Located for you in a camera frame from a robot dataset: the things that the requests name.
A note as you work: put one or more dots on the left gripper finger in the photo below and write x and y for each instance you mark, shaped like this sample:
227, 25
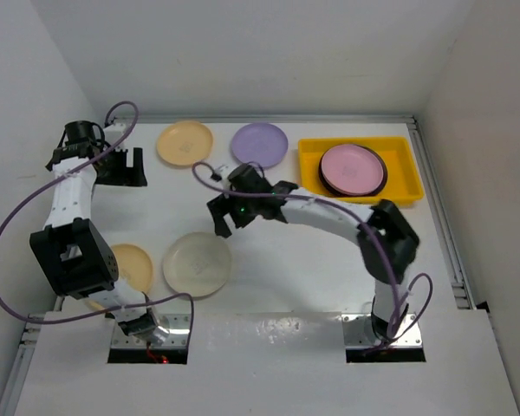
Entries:
137, 175
120, 182

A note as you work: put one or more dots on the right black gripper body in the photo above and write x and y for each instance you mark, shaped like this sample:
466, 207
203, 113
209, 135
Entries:
243, 208

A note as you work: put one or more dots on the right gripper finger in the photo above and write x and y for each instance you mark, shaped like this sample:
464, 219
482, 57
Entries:
221, 228
218, 206

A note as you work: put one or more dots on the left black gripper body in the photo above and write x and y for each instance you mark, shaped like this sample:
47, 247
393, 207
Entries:
113, 163

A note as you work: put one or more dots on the cream plate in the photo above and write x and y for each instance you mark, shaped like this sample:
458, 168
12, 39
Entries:
198, 263

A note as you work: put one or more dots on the orange plate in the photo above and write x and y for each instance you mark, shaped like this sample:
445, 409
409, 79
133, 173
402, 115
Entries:
184, 143
135, 266

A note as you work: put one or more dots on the pink plate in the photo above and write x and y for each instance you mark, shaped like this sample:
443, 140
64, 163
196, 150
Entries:
352, 169

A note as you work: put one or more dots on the dark rimmed plate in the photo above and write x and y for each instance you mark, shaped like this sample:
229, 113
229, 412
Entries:
385, 173

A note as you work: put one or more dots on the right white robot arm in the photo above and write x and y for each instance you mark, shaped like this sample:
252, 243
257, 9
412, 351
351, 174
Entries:
387, 242

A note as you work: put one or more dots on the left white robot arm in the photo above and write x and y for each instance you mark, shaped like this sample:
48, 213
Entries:
73, 255

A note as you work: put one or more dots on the yellow plastic bin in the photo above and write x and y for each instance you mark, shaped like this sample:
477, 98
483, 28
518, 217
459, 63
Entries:
356, 165

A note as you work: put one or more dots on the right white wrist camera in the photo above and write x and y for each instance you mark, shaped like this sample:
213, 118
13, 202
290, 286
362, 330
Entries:
222, 173

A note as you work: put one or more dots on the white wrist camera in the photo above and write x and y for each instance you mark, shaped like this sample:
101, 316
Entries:
222, 173
115, 131

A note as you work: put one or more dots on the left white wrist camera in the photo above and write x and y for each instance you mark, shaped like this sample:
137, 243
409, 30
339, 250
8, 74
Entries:
115, 131

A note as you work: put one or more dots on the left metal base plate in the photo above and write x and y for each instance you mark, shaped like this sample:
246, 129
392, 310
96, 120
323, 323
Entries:
172, 332

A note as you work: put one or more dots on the metal base plate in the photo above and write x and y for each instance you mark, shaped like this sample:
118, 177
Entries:
172, 332
358, 333

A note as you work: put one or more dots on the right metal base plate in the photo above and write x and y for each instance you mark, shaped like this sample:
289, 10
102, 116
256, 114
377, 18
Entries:
358, 333

